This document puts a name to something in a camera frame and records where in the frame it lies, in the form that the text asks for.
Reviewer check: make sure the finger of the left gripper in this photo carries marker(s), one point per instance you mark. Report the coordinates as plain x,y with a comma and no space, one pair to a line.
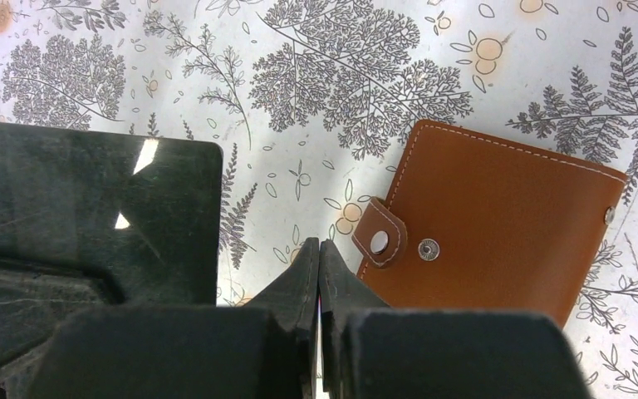
92,218

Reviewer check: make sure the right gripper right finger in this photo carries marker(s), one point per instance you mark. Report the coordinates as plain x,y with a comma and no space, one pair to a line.
341,293

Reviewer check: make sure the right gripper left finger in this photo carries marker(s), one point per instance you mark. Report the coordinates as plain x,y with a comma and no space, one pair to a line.
289,365

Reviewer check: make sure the brown leather card holder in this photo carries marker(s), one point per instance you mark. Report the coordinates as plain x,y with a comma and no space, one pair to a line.
474,221

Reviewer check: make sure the floral patterned table mat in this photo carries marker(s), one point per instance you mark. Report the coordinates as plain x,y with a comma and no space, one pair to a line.
312,104

